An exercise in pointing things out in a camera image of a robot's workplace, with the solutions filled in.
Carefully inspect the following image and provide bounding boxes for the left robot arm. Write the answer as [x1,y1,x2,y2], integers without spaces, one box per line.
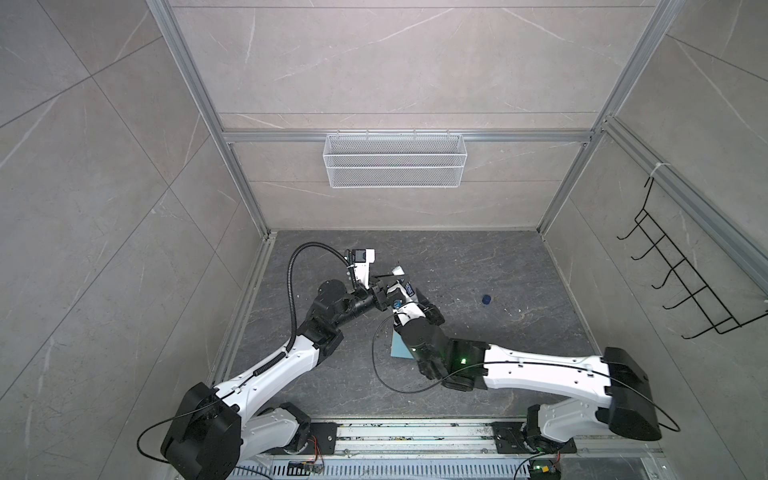
[160,280,417,479]

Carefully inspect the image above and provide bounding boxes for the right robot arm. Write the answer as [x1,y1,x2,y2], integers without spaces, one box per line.
[393,301,662,452]

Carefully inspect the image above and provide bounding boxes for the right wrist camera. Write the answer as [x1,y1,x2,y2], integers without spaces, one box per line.
[393,301,426,330]

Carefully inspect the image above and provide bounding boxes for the white wire mesh basket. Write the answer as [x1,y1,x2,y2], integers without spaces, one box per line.
[323,133,468,189]

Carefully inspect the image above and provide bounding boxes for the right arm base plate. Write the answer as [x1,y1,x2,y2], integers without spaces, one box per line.
[491,421,577,455]

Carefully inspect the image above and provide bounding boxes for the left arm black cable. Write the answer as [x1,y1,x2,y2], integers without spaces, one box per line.
[251,241,352,379]

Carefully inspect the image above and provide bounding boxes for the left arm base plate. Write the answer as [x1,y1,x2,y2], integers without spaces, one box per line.
[301,422,339,456]

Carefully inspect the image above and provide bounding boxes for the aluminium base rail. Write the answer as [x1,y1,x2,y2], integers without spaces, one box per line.
[230,418,675,479]

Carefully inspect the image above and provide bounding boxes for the black wire hook rack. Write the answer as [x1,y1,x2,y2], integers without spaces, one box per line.
[616,177,767,340]

